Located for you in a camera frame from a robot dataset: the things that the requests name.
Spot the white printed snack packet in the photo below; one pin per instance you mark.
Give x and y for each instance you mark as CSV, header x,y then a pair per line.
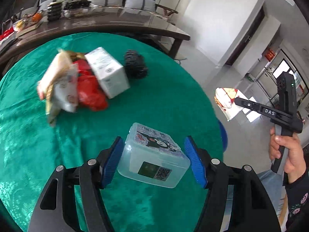
x,y
65,89

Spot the dark brown door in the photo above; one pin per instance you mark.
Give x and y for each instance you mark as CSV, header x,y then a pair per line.
x,y
246,36

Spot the glass bowl with dark fruit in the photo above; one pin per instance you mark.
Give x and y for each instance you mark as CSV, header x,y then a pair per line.
x,y
77,8

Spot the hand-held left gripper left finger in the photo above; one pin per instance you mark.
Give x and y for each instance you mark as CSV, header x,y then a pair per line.
x,y
112,162

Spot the white red cartoon packet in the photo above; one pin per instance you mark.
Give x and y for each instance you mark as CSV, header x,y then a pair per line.
x,y
225,96

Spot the potted plant dark ribbed pot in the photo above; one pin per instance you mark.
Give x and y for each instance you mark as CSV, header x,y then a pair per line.
x,y
54,11

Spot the long dark wooden table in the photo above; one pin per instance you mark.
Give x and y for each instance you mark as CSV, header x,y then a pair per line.
x,y
108,21

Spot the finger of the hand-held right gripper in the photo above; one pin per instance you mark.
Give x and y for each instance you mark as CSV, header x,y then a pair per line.
x,y
248,105

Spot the blue stool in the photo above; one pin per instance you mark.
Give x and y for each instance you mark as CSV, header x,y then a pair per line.
x,y
224,135

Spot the green tablecloth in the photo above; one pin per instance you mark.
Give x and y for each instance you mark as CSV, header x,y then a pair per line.
x,y
157,96

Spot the person's right forearm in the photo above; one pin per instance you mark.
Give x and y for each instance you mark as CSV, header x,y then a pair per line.
x,y
298,198

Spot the wooden chair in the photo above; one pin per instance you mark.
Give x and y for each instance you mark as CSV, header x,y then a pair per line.
x,y
167,11

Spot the red wall sign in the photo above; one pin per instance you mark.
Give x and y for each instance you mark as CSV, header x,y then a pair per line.
x,y
270,53

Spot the orange fruit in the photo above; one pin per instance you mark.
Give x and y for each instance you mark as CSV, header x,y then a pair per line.
x,y
37,17

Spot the red box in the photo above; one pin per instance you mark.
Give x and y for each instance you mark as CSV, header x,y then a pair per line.
x,y
6,33

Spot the gold foil packet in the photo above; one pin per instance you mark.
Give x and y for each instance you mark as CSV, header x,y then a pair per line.
x,y
52,111

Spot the translucent plastic box cartoon sticker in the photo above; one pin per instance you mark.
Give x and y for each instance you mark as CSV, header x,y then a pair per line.
x,y
154,154

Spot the red snack packet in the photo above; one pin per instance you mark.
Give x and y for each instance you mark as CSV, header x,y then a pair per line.
x,y
90,91

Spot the white carton box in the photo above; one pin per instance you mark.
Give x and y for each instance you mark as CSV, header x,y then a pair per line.
x,y
108,72

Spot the black mesh ball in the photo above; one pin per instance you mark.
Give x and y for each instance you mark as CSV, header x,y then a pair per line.
x,y
135,64

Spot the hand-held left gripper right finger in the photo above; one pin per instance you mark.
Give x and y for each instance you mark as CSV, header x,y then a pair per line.
x,y
194,162

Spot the tray with orange fruit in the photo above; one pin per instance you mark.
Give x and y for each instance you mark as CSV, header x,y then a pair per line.
x,y
18,25

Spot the person's blue jeans leg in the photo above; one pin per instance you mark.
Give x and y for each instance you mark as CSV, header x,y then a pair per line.
x,y
272,186

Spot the person's right hand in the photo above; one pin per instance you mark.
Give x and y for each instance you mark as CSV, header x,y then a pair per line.
x,y
294,154

